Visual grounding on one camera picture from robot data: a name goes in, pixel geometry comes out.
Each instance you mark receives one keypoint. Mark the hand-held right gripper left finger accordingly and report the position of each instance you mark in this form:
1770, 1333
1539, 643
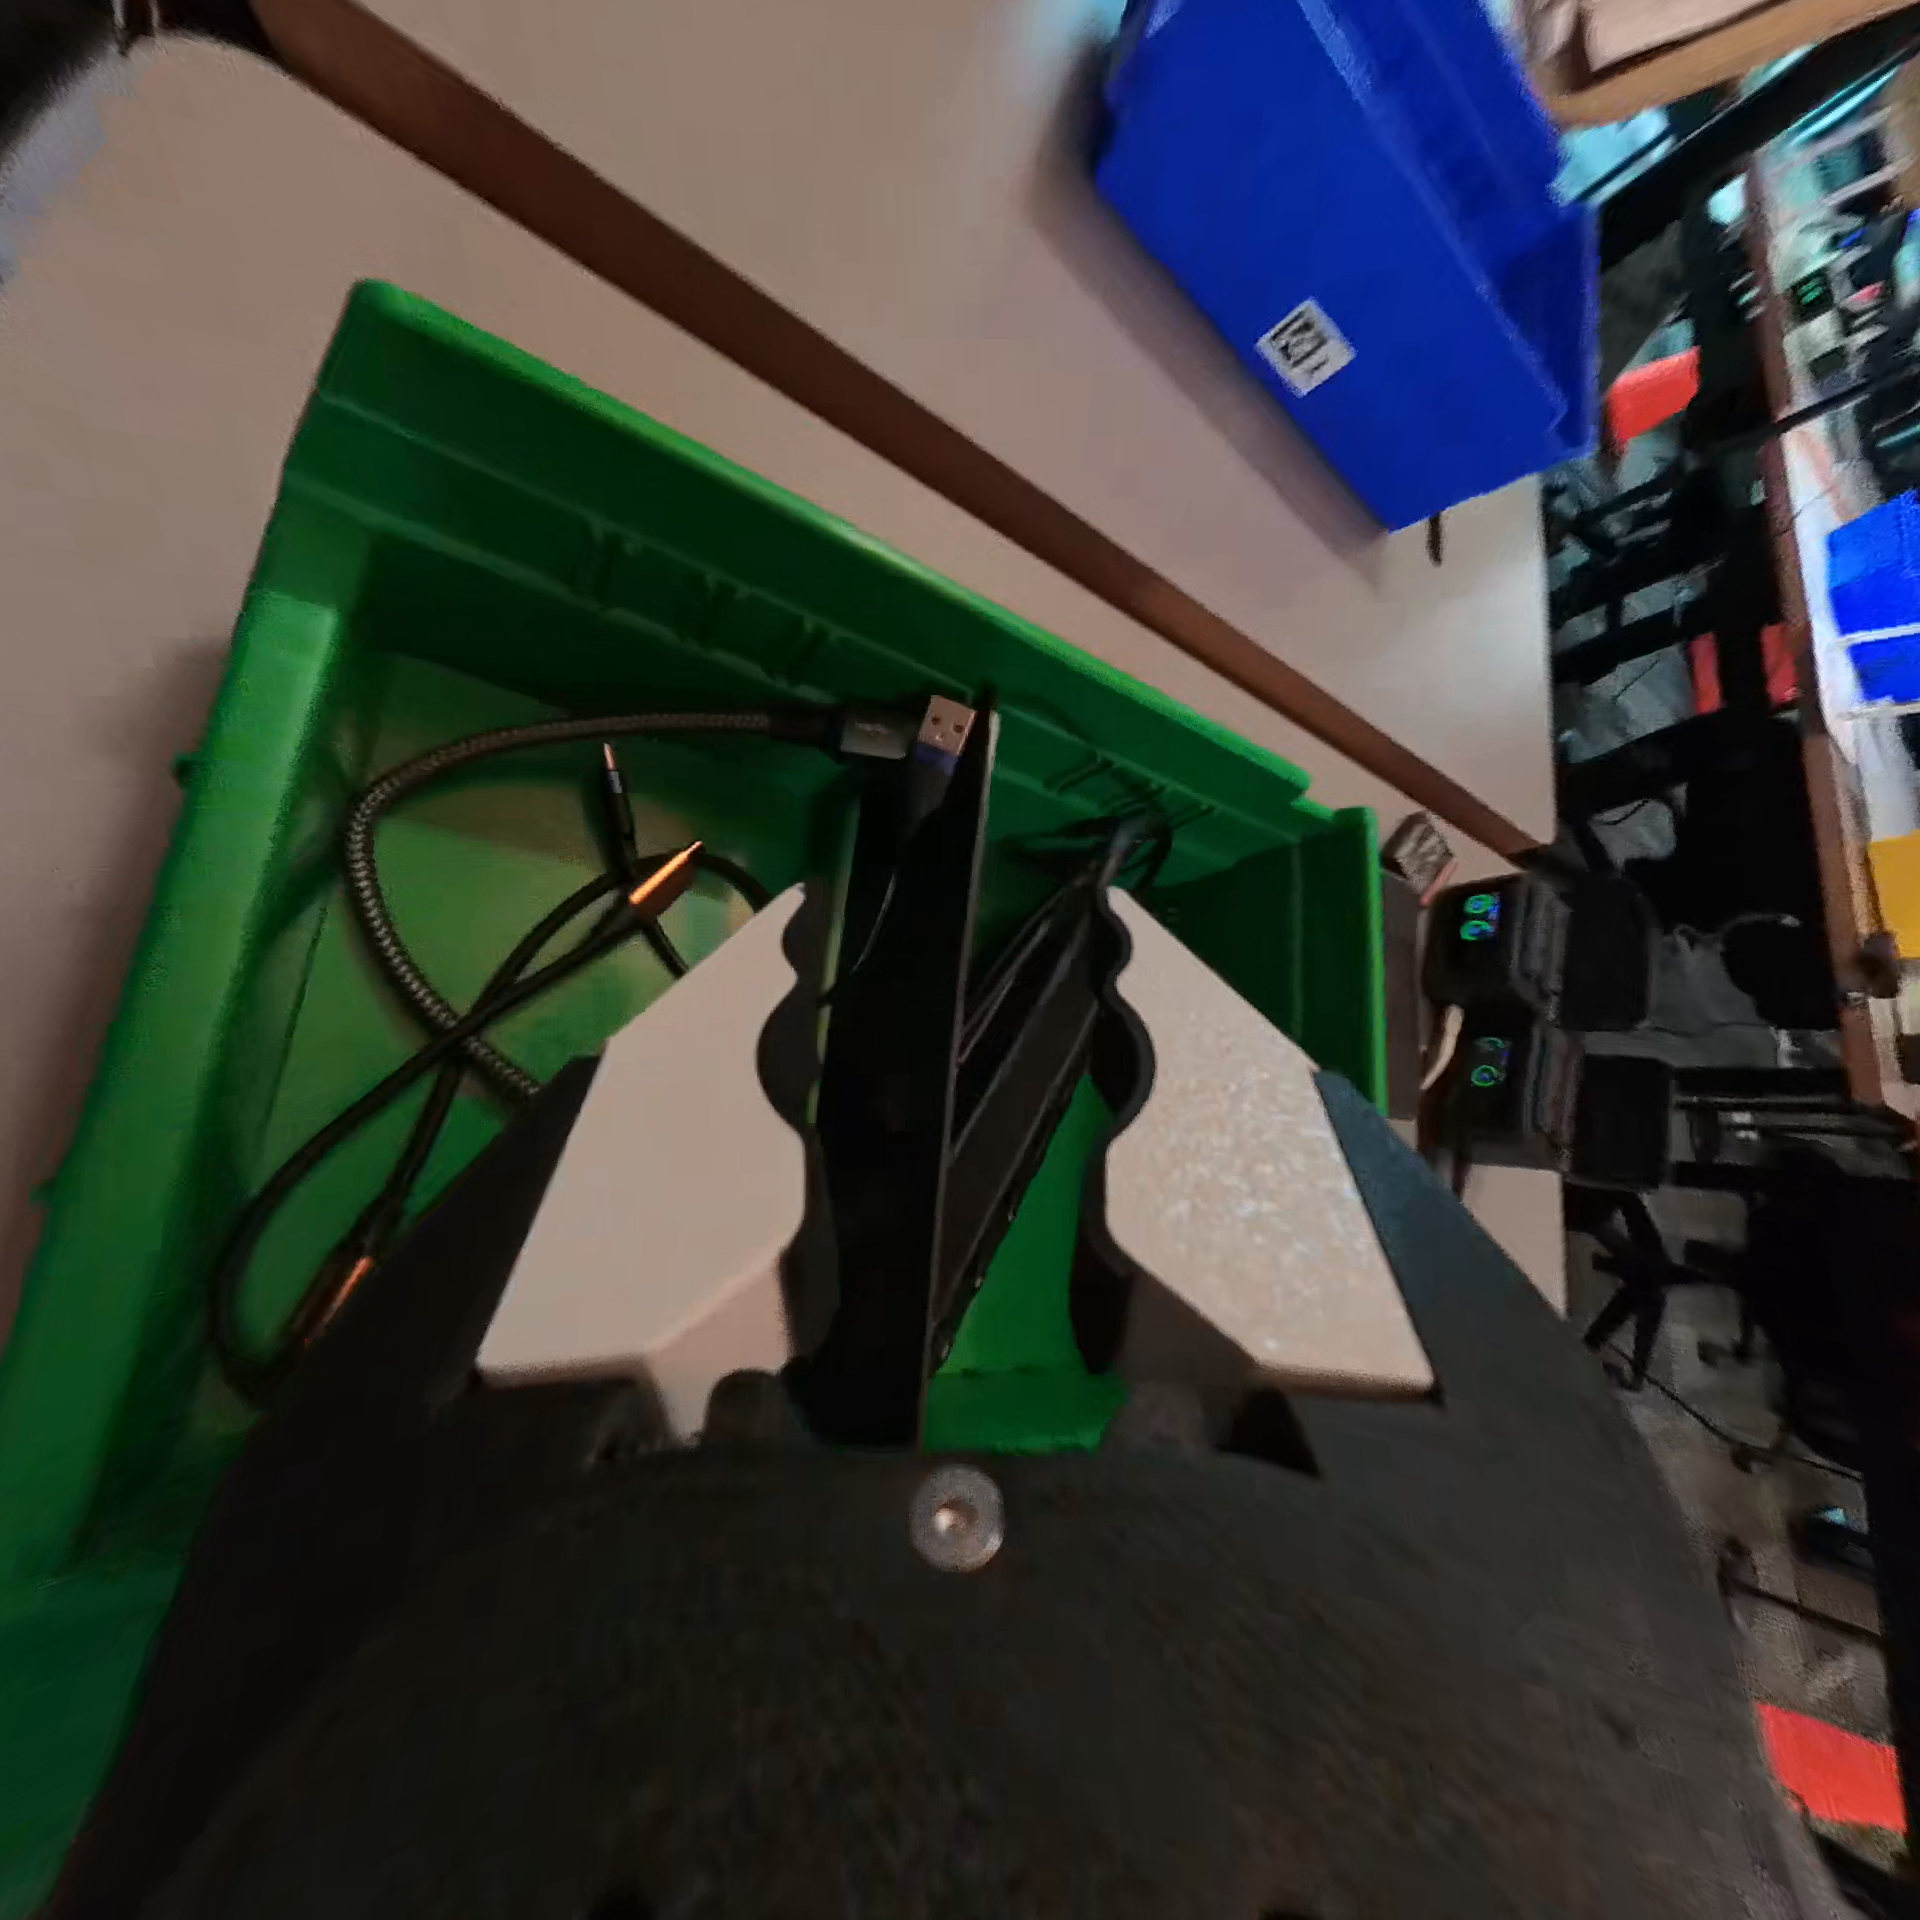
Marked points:
676, 1171

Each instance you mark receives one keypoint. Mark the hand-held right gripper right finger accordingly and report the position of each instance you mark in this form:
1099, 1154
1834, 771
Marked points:
1245, 1201

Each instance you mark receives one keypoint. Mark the green plastic bin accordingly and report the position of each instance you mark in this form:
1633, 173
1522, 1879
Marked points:
495, 494

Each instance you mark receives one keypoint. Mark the white desk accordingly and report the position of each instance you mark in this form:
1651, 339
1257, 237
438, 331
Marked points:
181, 375

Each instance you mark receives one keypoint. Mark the black charger green display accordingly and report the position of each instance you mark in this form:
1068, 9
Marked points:
1589, 1110
1559, 945

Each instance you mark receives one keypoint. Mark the stacked small blue bins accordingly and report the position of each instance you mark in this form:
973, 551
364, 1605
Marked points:
1882, 601

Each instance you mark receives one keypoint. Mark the large blue plastic bin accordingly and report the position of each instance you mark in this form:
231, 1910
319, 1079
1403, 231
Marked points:
1350, 181

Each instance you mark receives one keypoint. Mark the cardboard box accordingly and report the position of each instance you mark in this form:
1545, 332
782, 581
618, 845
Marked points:
1681, 45

